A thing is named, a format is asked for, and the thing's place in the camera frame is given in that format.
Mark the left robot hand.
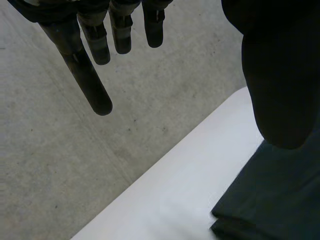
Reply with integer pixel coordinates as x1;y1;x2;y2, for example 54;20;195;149
6;0;320;150

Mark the dark blue cloth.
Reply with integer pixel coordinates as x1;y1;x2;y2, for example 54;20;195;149
209;124;320;240

